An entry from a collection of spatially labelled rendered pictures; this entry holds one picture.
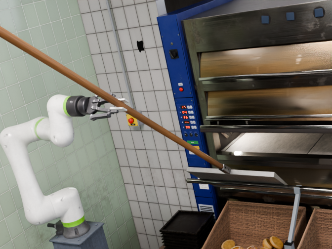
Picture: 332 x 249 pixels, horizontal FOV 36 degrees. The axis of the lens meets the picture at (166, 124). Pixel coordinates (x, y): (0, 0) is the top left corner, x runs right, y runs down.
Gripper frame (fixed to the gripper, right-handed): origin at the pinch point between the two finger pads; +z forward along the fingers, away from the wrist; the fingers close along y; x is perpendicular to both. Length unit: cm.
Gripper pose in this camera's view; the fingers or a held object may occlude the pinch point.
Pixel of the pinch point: (119, 104)
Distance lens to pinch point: 212.4
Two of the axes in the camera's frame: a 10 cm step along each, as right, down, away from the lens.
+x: -5.3, -3.4, -7.8
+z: 8.3, 0.0, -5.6
